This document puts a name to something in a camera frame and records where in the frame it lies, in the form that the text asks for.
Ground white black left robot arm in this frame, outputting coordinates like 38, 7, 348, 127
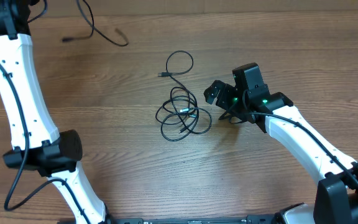
0, 0, 112, 223

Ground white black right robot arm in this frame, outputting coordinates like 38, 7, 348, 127
204, 80, 358, 223

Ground black cable remaining centre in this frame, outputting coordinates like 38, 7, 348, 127
158, 50, 195, 91

